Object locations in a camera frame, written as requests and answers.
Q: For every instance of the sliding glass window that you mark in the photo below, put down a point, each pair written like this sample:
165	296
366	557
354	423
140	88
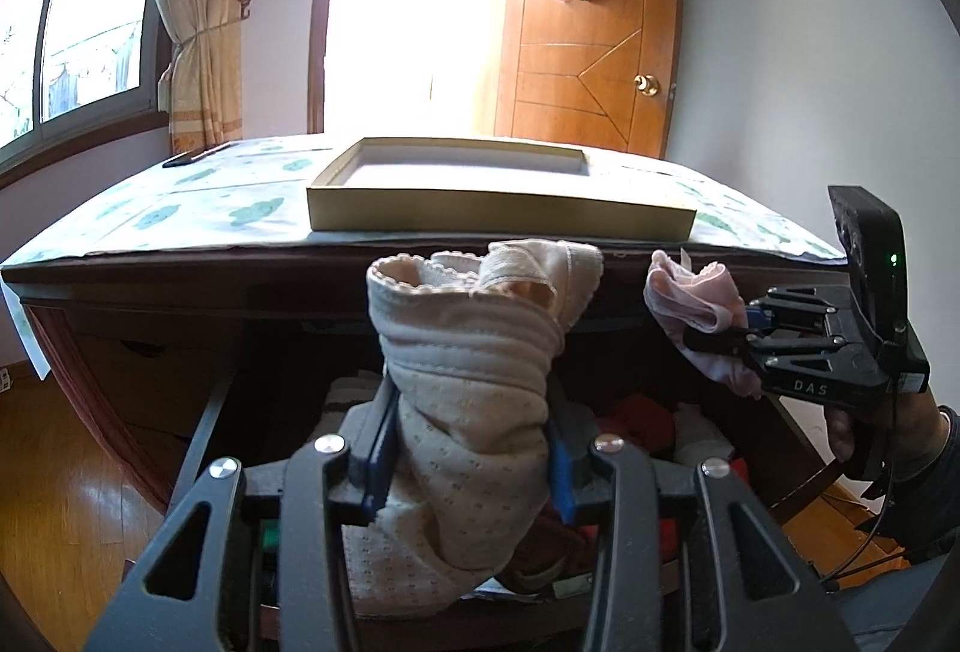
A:
82	21

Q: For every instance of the black phone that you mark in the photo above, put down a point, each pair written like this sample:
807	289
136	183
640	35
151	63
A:
187	157

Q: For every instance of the person's right forearm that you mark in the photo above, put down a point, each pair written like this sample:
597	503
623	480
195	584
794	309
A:
937	502

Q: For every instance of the person's right hand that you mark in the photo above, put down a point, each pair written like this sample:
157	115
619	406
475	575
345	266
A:
919	431

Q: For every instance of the wooden door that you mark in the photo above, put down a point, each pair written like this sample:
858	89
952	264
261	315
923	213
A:
570	82

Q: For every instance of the shallow beige tray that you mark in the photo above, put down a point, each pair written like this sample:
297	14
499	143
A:
487	213

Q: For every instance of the red underwear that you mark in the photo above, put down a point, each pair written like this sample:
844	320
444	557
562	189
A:
637	419
577	547

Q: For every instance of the person's leg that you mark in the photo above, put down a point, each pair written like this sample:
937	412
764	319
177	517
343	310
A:
892	614

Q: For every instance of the cloud print tablecloth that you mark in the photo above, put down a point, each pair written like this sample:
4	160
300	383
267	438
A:
187	209

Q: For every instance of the beige dotted underwear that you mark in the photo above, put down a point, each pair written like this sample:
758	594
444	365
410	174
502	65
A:
465	412

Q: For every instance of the brass door knob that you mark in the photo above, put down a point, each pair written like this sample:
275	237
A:
646	85

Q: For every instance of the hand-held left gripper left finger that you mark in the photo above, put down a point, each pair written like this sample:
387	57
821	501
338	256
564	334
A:
379	464

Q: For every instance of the dark wooden desk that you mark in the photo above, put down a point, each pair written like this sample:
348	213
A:
225	280

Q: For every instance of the pink underwear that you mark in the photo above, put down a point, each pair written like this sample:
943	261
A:
682	299

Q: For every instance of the dark wooden drawer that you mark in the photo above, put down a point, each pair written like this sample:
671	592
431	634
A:
199	446

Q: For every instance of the grey underwear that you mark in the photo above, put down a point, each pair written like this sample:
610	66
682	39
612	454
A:
341	400

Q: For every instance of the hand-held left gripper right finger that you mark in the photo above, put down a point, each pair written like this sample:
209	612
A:
561	479

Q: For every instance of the white dotted underwear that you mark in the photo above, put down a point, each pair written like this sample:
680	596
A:
701	434

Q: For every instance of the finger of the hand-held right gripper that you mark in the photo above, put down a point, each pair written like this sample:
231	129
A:
795	305
720	343

